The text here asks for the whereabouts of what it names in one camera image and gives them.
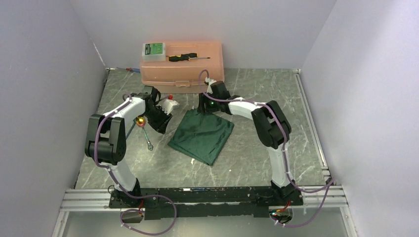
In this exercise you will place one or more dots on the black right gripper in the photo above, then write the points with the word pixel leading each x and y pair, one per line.
pixel 204 98

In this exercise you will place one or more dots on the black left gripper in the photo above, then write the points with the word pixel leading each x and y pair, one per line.
pixel 162 124

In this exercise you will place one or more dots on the green cloth napkin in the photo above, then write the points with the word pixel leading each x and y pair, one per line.
pixel 201 136

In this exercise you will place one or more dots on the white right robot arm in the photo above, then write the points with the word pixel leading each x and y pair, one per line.
pixel 272 128

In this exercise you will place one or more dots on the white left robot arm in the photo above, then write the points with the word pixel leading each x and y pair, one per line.
pixel 106 135

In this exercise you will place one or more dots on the silver wrench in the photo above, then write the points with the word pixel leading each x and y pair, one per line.
pixel 149 144

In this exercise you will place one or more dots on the pink plastic toolbox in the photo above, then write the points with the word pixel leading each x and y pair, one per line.
pixel 184 76

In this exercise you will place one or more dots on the red blue pen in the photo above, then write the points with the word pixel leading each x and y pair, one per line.
pixel 132 70

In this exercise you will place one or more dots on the black yellow screwdriver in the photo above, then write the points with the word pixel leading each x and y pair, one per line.
pixel 185 57

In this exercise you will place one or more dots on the green white small box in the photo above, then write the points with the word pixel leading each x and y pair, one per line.
pixel 154 52

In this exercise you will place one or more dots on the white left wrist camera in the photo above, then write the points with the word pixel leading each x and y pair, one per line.
pixel 168 105

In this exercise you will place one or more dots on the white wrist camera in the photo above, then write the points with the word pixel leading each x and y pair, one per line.
pixel 209 81
pixel 168 105

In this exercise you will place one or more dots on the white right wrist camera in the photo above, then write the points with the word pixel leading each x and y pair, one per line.
pixel 209 81

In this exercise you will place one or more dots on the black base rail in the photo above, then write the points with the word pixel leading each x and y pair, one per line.
pixel 201 210

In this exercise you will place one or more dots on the aluminium frame rail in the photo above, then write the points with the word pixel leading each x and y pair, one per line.
pixel 106 200

